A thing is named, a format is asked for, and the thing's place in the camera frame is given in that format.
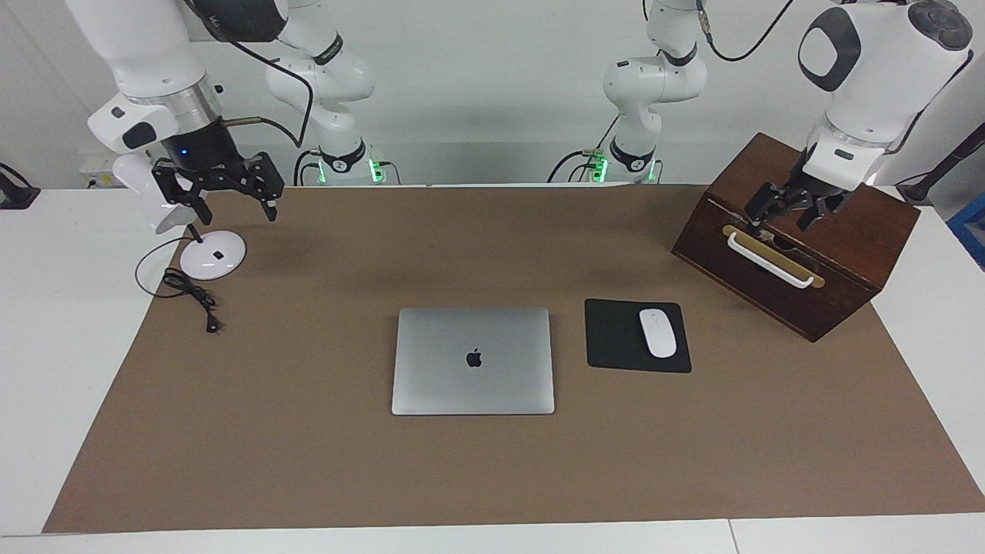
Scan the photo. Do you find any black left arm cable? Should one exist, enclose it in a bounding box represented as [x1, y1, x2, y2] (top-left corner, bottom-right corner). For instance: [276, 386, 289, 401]
[696, 0, 977, 159]

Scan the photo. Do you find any white wall socket strip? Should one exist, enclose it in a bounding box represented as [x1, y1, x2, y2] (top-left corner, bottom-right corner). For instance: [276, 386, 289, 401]
[79, 150, 124, 189]

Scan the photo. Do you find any dark brown wooden box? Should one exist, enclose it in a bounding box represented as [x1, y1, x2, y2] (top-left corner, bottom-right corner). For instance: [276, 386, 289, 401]
[671, 132, 921, 343]

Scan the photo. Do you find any black lamp power cable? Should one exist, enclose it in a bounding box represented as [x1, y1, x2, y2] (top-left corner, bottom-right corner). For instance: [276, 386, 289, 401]
[135, 235, 224, 335]

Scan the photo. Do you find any black clamp mount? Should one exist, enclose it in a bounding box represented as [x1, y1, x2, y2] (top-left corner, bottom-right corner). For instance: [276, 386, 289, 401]
[0, 163, 41, 210]

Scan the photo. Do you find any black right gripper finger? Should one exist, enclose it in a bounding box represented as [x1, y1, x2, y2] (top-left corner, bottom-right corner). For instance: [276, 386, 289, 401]
[231, 152, 284, 222]
[152, 159, 214, 226]

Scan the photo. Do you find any white computer mouse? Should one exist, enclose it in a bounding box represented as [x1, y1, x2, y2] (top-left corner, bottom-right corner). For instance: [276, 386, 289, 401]
[639, 309, 678, 359]

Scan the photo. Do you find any silver laptop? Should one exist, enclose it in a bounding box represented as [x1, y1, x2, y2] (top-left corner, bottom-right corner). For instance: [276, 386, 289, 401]
[391, 307, 556, 416]

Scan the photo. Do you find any white box handle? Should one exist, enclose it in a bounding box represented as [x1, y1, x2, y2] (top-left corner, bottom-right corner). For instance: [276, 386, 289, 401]
[727, 232, 815, 290]

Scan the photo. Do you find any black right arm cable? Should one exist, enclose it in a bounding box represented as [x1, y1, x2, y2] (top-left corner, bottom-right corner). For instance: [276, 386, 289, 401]
[181, 0, 316, 149]

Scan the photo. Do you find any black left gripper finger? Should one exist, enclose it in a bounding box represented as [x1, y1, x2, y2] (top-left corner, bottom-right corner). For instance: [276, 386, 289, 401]
[796, 189, 853, 232]
[743, 182, 787, 230]

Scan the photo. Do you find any black mouse pad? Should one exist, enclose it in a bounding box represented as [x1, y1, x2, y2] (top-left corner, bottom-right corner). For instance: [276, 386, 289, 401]
[584, 299, 693, 374]

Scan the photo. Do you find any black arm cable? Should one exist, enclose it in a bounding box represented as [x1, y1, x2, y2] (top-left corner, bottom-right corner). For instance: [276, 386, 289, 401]
[181, 0, 316, 149]
[696, 0, 977, 159]

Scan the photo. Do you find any brown table mat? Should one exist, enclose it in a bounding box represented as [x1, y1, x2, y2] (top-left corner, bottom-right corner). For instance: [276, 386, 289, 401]
[42, 183, 985, 534]

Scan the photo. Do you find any white desk lamp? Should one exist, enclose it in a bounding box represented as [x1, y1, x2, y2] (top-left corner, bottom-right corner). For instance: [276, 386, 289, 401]
[113, 154, 248, 281]

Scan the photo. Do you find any black left base cable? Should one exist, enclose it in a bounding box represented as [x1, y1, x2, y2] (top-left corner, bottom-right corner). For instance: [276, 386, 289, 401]
[548, 115, 616, 184]

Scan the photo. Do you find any black stand leg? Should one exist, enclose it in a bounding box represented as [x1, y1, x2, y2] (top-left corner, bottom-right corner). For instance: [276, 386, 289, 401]
[897, 123, 985, 205]

